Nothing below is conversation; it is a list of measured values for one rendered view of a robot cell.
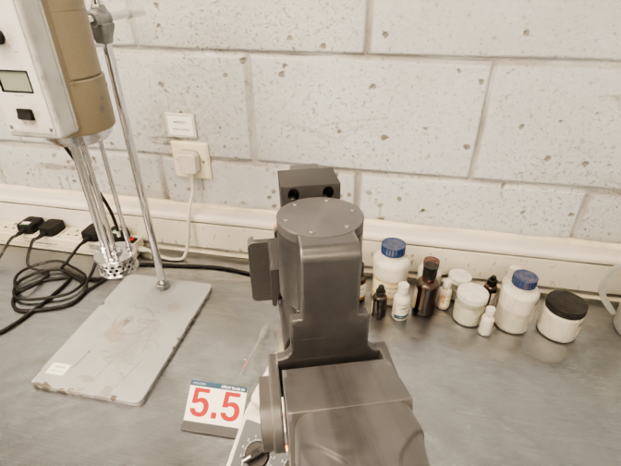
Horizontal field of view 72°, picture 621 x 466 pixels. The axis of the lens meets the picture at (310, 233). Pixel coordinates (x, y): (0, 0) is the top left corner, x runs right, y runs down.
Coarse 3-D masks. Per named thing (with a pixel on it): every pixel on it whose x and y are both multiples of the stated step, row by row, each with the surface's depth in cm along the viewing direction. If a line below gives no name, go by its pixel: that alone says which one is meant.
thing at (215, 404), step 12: (192, 396) 65; (204, 396) 65; (216, 396) 65; (228, 396) 64; (240, 396) 64; (192, 408) 64; (204, 408) 64; (216, 408) 64; (228, 408) 64; (240, 408) 64; (216, 420) 64; (228, 420) 63
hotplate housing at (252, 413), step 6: (252, 408) 58; (258, 408) 58; (246, 414) 58; (252, 414) 58; (258, 414) 58; (252, 420) 57; (258, 420) 57; (240, 426) 57; (240, 432) 57; (234, 444) 57; (234, 450) 56; (228, 462) 56
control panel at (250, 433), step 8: (248, 424) 57; (256, 424) 57; (248, 432) 57; (256, 432) 56; (240, 440) 56; (248, 440) 56; (256, 440) 56; (240, 448) 56; (240, 456) 55; (272, 456) 55; (280, 456) 54; (232, 464) 55; (240, 464) 55; (272, 464) 54; (280, 464) 54
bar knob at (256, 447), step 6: (252, 444) 55; (258, 444) 55; (246, 450) 55; (252, 450) 55; (258, 450) 54; (246, 456) 54; (252, 456) 53; (258, 456) 53; (264, 456) 54; (246, 462) 53; (252, 462) 54; (258, 462) 54; (264, 462) 54
